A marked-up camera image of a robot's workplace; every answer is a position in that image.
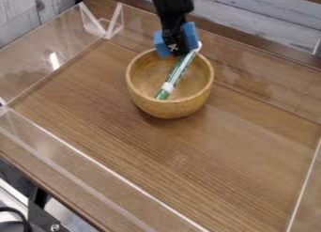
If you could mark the light wooden bowl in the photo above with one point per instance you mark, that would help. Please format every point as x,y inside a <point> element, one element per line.
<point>148,72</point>

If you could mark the clear acrylic tray wall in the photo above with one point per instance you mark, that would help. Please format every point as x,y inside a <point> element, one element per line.
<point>233,169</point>

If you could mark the black metal table leg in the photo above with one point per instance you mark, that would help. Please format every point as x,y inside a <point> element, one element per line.
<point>43,222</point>

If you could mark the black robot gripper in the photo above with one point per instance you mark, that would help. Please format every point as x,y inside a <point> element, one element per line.
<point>172,12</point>

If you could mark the blue rectangular block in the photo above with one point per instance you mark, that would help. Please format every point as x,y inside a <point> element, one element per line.
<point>192,36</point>

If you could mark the green and white tube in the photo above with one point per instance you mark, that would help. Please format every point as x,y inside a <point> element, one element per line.
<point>177,74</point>

